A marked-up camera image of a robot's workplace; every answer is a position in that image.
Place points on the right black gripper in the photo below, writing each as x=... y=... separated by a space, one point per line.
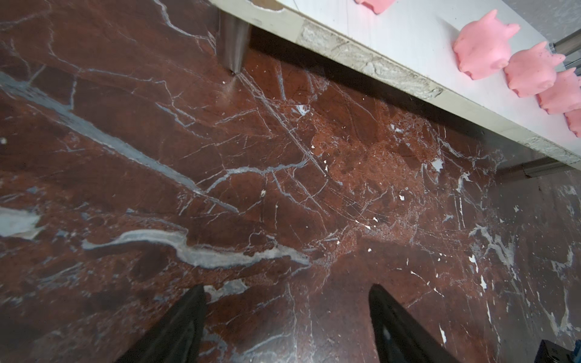
x=550 y=352

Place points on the white two-tier shelf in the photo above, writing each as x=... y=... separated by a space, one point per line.
x=409 y=47

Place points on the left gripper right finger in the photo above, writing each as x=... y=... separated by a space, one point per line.
x=398 y=336

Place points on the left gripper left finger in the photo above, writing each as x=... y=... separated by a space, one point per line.
x=176 y=337

